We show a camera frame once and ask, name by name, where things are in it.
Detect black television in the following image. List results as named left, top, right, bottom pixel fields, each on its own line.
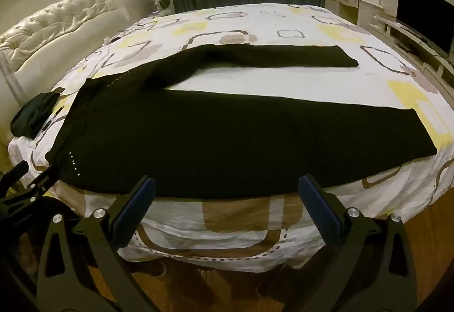
left=395, top=0, right=450, bottom=59

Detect white television stand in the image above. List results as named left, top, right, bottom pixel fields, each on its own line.
left=369, top=12, right=454, bottom=86

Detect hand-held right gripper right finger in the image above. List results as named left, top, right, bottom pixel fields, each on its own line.
left=298, top=174, right=417, bottom=312

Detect white dressing table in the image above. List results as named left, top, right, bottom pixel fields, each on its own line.
left=324, top=0, right=384, bottom=27

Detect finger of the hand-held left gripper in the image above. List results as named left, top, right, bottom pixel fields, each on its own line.
left=21, top=164, right=62, bottom=206
left=0, top=160, right=30, bottom=192

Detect small dark folded cloth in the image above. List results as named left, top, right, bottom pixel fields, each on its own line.
left=10, top=91, right=62, bottom=138

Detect patterned white bed sheet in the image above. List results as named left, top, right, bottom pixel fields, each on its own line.
left=7, top=3, right=454, bottom=268

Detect black pants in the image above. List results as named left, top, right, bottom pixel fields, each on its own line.
left=44, top=43, right=438, bottom=200

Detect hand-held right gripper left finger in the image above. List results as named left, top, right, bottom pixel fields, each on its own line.
left=35, top=175, right=157, bottom=312

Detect cream tufted headboard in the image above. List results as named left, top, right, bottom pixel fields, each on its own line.
left=0, top=0, right=139, bottom=137

